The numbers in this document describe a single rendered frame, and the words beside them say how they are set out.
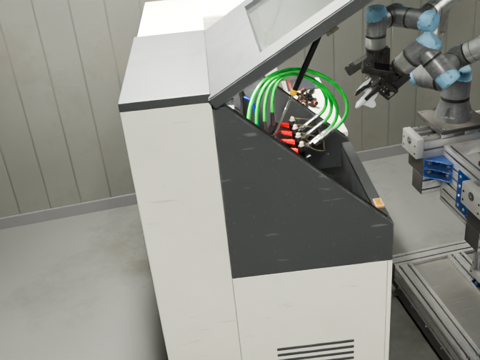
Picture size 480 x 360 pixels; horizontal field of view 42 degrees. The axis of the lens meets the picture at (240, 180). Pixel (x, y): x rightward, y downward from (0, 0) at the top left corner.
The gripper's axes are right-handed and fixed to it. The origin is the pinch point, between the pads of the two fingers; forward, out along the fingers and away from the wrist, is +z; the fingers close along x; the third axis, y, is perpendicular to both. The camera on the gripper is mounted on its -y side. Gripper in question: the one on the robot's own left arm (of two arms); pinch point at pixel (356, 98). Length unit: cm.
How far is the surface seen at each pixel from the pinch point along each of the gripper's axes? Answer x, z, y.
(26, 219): 75, 252, -55
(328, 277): -48, 39, 23
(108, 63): 123, 143, -66
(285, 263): -49, 43, 6
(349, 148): 17.2, 29.4, 24.9
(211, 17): 30, 25, -54
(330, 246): -45, 29, 15
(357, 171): -1.8, 24.2, 24.1
